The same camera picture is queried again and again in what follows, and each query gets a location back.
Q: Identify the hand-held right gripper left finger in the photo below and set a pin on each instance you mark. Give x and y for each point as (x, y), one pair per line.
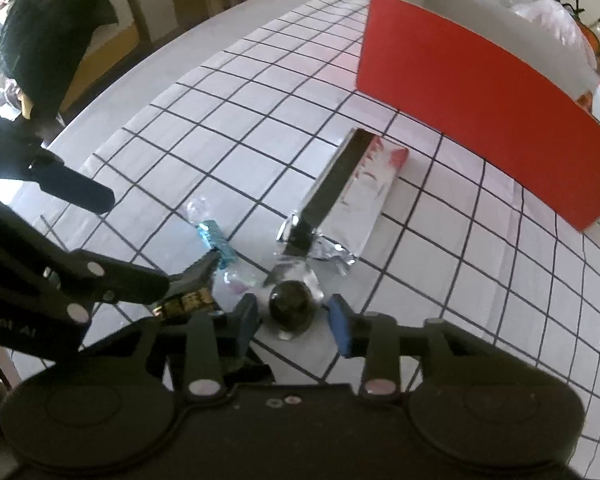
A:
(245, 322)

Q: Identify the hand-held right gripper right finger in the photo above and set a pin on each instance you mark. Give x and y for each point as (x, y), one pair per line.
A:
(340, 322)

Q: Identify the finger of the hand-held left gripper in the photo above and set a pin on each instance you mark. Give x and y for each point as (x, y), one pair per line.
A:
(125, 282)
(70, 182)

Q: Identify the dark round candy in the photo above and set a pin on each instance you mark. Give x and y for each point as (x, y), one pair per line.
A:
(290, 305)

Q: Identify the black and gold snack packet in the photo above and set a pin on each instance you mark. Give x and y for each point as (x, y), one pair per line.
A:
(190, 300)

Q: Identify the red cardboard box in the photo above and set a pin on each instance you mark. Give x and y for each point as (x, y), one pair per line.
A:
(455, 90)

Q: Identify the blue wrapped candy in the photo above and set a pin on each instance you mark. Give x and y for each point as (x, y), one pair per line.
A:
(215, 240)

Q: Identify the long silver foil packet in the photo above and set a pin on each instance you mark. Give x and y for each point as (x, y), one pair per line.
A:
(365, 195)

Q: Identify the wooden chair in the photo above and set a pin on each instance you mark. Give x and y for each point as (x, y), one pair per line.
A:
(105, 55)

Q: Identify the black clothing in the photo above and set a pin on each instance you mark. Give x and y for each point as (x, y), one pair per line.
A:
(45, 35)

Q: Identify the clear plastic bag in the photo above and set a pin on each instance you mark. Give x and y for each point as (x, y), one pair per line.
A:
(545, 20)

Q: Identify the brown glass bottle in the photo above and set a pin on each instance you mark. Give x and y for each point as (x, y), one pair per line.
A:
(592, 40)

